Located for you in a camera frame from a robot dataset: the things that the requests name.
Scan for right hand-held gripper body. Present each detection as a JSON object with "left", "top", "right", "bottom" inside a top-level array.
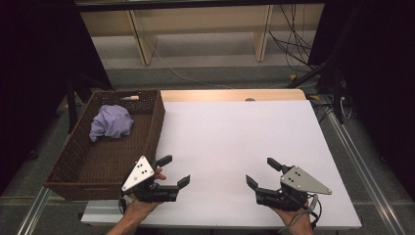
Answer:
[{"left": 254, "top": 164, "right": 333, "bottom": 212}]

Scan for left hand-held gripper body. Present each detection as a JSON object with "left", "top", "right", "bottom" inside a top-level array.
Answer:
[{"left": 120, "top": 155, "right": 180, "bottom": 204}]

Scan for brown wicker basket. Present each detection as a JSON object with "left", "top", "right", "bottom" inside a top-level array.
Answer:
[{"left": 43, "top": 89, "right": 166, "bottom": 201}]

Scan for purple cloth shorts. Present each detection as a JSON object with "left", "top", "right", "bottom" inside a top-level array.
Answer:
[{"left": 88, "top": 104, "right": 135, "bottom": 143}]

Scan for person's left hand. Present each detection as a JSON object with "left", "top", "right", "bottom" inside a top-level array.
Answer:
[{"left": 122, "top": 168, "right": 167, "bottom": 225}]

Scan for person's right hand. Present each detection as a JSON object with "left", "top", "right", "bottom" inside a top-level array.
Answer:
[{"left": 272, "top": 205, "right": 315, "bottom": 235}]

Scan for white table cover sheet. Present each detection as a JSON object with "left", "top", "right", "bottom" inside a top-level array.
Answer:
[{"left": 80, "top": 99, "right": 362, "bottom": 230}]

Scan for black stand leg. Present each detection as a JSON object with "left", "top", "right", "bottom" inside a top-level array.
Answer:
[{"left": 286, "top": 61, "right": 331, "bottom": 90}]

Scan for black curtain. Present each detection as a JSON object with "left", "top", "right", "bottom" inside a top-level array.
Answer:
[
  {"left": 0, "top": 0, "right": 115, "bottom": 197},
  {"left": 307, "top": 0, "right": 415, "bottom": 201}
]

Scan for light wooden shelf unit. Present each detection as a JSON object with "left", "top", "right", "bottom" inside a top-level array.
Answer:
[{"left": 79, "top": 2, "right": 326, "bottom": 67}]

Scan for right hand-held gripper cable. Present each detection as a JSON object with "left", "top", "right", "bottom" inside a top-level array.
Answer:
[{"left": 277, "top": 193, "right": 323, "bottom": 234}]

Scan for hand-held gripper cable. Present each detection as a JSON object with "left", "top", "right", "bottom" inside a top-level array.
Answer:
[
  {"left": 277, "top": 193, "right": 323, "bottom": 234},
  {"left": 117, "top": 195, "right": 135, "bottom": 215}
]

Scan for left hand-held gripper cable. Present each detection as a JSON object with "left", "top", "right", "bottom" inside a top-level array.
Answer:
[{"left": 117, "top": 195, "right": 135, "bottom": 215}]

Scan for metal floor rail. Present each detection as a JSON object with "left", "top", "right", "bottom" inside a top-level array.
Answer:
[
  {"left": 325, "top": 103, "right": 408, "bottom": 235},
  {"left": 16, "top": 185, "right": 53, "bottom": 235}
]

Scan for white floor cable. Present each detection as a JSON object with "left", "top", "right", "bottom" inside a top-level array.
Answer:
[{"left": 146, "top": 34, "right": 233, "bottom": 90}]

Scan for black cable bundle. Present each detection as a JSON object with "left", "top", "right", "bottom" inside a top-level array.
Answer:
[{"left": 268, "top": 3, "right": 323, "bottom": 73}]

